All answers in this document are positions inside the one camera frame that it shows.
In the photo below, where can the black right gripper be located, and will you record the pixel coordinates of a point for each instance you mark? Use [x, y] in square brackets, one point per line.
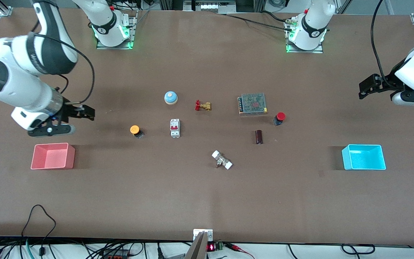
[69, 109]

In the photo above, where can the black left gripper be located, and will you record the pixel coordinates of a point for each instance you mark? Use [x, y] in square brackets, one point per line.
[387, 80]

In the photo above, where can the yellow push button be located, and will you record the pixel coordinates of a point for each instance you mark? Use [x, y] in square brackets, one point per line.
[135, 130]

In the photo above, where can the red push button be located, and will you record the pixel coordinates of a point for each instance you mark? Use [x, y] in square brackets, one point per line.
[280, 117]

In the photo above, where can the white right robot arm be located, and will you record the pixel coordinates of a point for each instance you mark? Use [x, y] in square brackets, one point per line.
[13, 82]

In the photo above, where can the pink plastic box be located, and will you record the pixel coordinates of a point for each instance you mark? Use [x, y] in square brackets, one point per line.
[50, 157]

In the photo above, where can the cyan plastic box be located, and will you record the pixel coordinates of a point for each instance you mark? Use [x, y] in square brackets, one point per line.
[364, 158]

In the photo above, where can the blue dome bell button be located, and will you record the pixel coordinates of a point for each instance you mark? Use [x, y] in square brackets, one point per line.
[170, 97]

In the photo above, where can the metal mesh power supply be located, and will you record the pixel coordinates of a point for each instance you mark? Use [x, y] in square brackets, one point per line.
[253, 103]

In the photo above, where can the dark brown cylinder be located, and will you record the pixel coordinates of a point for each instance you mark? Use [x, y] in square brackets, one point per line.
[259, 137]

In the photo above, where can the metal fitting white caps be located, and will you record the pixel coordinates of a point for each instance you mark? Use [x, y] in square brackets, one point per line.
[222, 160]

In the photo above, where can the white power strip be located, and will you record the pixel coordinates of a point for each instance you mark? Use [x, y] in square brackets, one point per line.
[210, 5]

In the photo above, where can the red LED display module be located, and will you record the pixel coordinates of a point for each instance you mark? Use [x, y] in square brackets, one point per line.
[215, 246]

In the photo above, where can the red clip lead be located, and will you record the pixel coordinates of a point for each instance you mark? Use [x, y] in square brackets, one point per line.
[239, 248]

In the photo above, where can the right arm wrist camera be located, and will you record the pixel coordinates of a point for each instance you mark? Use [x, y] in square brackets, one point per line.
[50, 130]

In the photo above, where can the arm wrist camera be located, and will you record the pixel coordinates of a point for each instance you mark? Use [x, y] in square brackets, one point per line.
[50, 130]
[413, 98]

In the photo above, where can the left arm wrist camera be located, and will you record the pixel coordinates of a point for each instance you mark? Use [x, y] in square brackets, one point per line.
[413, 98]

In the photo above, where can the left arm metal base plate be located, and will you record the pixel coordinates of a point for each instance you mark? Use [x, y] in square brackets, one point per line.
[318, 49]

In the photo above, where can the white circuit breaker red switch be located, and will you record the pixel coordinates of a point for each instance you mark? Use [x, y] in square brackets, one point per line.
[175, 128]

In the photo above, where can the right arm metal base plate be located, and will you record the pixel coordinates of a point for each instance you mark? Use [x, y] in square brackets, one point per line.
[134, 28]

